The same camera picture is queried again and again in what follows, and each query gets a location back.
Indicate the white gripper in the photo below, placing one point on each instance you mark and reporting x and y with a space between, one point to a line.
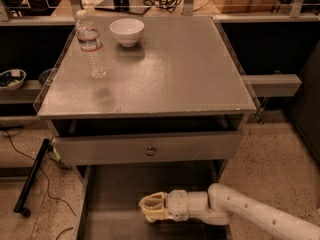
177 203

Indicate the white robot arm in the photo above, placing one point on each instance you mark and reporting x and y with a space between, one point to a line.
216 206

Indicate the grey open middle drawer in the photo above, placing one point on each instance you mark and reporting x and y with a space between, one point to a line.
110 211

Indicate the round brass drawer knob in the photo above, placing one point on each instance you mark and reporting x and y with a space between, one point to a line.
150 151

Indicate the grey top drawer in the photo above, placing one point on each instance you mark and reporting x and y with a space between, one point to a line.
124 149

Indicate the grey drawer cabinet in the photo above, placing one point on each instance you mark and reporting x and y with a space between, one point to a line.
181 78

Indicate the black bar on floor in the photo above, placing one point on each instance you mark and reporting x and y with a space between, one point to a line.
20 207

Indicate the grey side shelf ledge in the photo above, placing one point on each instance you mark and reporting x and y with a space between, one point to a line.
276 85

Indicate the dark glass bowl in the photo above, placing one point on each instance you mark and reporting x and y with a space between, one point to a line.
45 75

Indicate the white ceramic bowl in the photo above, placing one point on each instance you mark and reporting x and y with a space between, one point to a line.
127 31

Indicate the clear plastic water bottle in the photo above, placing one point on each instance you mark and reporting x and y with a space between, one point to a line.
91 46

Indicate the bowl with small items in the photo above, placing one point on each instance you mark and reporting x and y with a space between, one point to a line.
12 79

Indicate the black monitor stand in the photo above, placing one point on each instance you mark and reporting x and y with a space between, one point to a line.
135 7

